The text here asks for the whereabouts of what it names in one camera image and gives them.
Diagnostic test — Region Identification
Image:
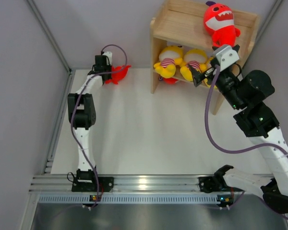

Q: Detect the wooden two-tier shelf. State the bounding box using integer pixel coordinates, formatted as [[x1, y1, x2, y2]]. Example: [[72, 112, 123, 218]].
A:
[[150, 0, 262, 115]]

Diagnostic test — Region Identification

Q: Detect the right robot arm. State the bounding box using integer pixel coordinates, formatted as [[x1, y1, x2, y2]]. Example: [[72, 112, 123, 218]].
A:
[[191, 45, 288, 214]]

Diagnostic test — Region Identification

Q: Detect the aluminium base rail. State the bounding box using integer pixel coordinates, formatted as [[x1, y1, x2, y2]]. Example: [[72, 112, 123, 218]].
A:
[[29, 174, 202, 193]]

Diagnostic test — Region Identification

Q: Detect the yellow frog plush on shelf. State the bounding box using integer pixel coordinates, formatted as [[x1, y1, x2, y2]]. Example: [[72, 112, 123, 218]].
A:
[[203, 56, 219, 90]]

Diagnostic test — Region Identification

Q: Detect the left corner aluminium post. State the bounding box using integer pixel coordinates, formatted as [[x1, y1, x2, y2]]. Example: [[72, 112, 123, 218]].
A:
[[26, 0, 72, 74]]

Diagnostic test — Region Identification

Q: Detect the red shark plush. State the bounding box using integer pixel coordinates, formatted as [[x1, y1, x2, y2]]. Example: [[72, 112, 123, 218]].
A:
[[158, 76, 179, 85], [105, 65, 131, 85], [203, 1, 241, 47]]

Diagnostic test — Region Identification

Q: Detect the slotted cable duct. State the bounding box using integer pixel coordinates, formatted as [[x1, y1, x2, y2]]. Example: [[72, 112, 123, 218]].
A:
[[38, 194, 232, 205]]

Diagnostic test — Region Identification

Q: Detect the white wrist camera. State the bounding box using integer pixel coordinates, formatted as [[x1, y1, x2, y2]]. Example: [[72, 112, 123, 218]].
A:
[[211, 47, 240, 70], [102, 51, 113, 65]]

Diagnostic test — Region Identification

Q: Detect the right corner aluminium post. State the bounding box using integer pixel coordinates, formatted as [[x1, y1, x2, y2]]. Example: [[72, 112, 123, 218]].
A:
[[254, 0, 284, 45]]

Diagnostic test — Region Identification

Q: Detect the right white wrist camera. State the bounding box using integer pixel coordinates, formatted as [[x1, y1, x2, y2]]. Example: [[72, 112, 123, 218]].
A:
[[211, 47, 240, 70]]

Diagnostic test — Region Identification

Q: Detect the corner aluminium post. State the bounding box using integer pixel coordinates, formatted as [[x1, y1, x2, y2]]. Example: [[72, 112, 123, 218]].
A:
[[254, 0, 284, 45], [26, 0, 72, 74]]

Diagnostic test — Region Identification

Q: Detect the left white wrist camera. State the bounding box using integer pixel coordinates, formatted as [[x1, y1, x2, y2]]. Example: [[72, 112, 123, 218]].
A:
[[102, 51, 113, 65]]

